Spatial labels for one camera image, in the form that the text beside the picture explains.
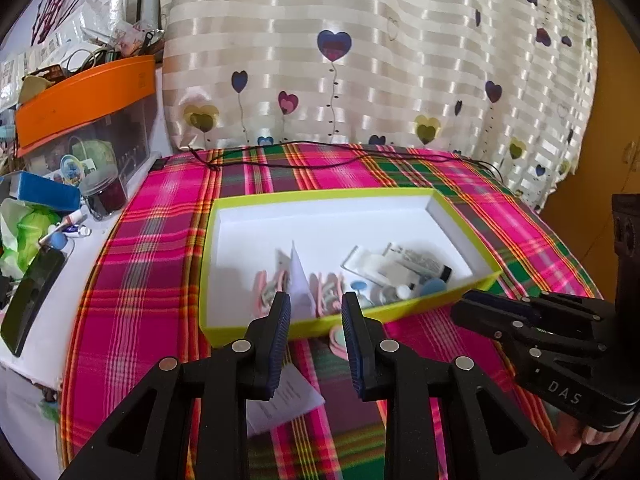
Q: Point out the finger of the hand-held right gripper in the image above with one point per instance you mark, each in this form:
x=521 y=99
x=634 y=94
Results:
x=500 y=327
x=505 y=305

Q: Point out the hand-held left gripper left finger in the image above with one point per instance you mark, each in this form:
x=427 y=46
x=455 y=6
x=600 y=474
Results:
x=280 y=350

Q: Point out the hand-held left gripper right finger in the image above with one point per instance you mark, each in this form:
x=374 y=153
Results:
x=352 y=350

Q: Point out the pink clip green pad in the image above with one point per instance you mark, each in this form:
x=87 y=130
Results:
x=337 y=340
x=267 y=287
x=327 y=292

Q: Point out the white paper leaflet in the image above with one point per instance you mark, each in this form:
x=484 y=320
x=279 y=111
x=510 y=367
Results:
x=295 y=395

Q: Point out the small blue round puff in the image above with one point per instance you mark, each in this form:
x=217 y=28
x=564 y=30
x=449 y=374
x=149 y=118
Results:
x=360 y=290

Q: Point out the white paper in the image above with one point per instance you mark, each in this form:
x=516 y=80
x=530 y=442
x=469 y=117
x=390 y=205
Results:
x=302 y=280

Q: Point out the white sachet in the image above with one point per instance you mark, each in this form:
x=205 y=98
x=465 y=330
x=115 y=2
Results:
x=395 y=270
x=362 y=260

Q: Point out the white cream tube black cap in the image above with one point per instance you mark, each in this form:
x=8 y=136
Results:
x=420 y=260

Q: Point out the yellow-green cardboard box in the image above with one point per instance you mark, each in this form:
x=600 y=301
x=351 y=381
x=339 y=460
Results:
x=350 y=220

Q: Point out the person's right hand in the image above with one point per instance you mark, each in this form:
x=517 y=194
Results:
x=580 y=435

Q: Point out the dark carved wooden furniture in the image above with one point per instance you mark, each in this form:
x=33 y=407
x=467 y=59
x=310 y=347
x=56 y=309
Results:
x=627 y=250

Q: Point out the pink green plaid blanket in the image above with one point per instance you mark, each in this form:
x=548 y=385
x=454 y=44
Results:
x=150 y=260

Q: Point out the brown wooden cabinet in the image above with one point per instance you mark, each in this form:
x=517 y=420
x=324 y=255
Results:
x=615 y=110

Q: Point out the glass jar dark contents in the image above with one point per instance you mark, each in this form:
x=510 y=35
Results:
x=104 y=195

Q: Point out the small white ointment tube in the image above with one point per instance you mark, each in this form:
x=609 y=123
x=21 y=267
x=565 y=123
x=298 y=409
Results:
x=72 y=222

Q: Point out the heart-print striped curtain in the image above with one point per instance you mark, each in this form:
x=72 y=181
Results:
x=400 y=85

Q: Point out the small blue ball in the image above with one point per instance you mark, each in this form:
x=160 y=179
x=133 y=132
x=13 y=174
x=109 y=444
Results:
x=58 y=241

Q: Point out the black smartphone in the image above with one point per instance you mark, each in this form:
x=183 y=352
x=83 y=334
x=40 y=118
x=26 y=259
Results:
x=30 y=300

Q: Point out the green plastic bag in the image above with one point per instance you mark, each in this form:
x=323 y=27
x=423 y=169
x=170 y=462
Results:
x=27 y=235

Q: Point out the blue cardboard box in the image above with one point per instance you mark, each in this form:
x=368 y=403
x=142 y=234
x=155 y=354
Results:
x=40 y=191

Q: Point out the clear storage box orange lid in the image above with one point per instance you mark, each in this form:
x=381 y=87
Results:
x=75 y=95

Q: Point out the pile of packets and clutter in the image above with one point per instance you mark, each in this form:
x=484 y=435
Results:
x=75 y=45

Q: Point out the red decorative branches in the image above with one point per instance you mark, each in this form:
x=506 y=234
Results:
x=60 y=0

